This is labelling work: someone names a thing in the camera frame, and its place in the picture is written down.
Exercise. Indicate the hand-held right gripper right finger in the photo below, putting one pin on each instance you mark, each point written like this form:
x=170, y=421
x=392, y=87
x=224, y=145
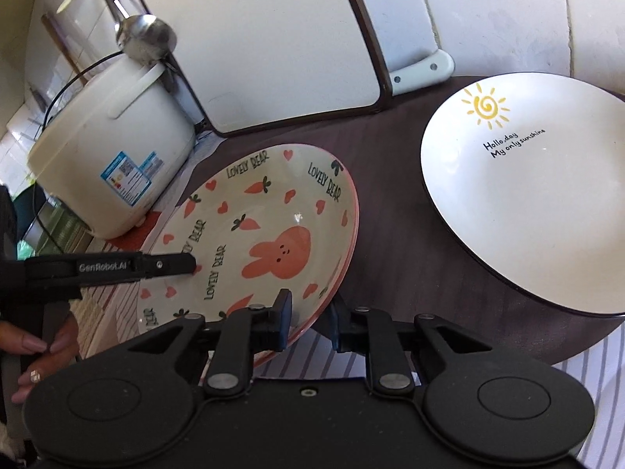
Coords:
x=338, y=330

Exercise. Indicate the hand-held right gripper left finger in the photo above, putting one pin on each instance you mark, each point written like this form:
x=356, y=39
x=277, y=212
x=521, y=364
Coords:
x=284, y=320

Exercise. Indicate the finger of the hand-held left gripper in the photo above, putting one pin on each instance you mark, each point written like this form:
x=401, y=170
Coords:
x=166, y=265

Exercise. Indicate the bunny and carrot print plate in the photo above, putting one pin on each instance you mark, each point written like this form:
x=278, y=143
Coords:
x=273, y=215

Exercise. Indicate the person's left hand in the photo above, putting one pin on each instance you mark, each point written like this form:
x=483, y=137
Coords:
x=63, y=337

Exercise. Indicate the dark round placemat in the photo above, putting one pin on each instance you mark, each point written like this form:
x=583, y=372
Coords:
x=390, y=234

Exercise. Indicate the white rice cooker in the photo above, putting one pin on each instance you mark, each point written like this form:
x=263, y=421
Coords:
x=97, y=127

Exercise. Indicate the metal ladle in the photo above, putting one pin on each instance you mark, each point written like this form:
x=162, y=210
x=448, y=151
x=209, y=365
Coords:
x=146, y=36

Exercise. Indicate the white plate with sun print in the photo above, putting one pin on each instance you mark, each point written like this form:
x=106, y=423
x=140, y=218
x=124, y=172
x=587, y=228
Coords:
x=527, y=195

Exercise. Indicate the brown wooden stick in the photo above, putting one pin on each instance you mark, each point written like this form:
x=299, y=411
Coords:
x=56, y=36

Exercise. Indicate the white cutting board brown rim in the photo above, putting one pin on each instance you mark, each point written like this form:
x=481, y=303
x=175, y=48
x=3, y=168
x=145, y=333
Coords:
x=268, y=34

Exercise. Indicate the striped tablecloth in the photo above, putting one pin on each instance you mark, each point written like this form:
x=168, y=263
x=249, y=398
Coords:
x=595, y=371

